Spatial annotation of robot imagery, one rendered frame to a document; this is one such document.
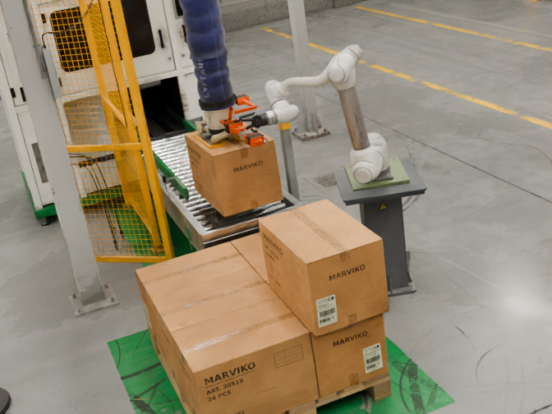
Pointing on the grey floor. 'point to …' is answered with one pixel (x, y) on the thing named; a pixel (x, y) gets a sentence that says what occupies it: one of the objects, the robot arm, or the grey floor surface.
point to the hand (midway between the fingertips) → (234, 126)
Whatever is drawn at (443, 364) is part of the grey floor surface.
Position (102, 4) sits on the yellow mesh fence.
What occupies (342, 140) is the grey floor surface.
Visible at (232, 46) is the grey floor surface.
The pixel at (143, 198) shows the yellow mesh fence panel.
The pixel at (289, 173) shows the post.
